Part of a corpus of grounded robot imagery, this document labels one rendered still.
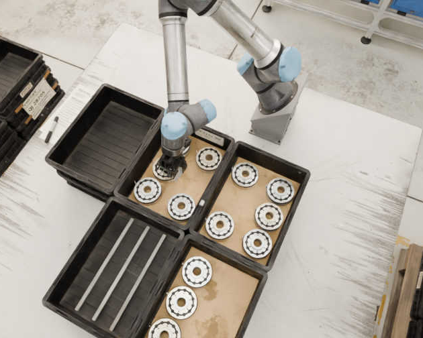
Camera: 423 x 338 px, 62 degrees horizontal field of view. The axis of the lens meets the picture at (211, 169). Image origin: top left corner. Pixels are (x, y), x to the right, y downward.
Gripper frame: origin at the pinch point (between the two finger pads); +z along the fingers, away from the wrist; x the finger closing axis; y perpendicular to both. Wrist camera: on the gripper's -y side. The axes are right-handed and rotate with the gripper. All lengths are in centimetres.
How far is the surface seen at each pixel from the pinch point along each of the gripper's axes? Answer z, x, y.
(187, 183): 1.9, 6.7, 1.1
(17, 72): 43, -117, -33
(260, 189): -1.4, 32.7, -8.6
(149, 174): 3.5, -8.5, 4.0
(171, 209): 0.4, 6.7, 14.0
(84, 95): 18, -61, -24
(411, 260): 56, 125, -42
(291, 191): -5.5, 43.2, -11.2
